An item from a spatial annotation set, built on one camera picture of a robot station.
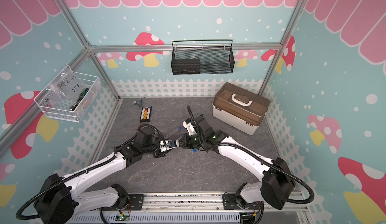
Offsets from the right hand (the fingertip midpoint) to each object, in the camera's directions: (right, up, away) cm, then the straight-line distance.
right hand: (177, 144), depth 74 cm
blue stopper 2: (+8, -7, +18) cm, 21 cm away
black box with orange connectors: (-28, +15, +35) cm, 47 cm away
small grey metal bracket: (-35, +23, +42) cm, 60 cm away
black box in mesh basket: (+3, +43, +15) cm, 46 cm away
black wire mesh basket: (+13, +51, +20) cm, 56 cm away
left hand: (-3, -2, +7) cm, 7 cm away
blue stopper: (-2, +5, +29) cm, 29 cm away
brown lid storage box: (+35, +18, +15) cm, 42 cm away
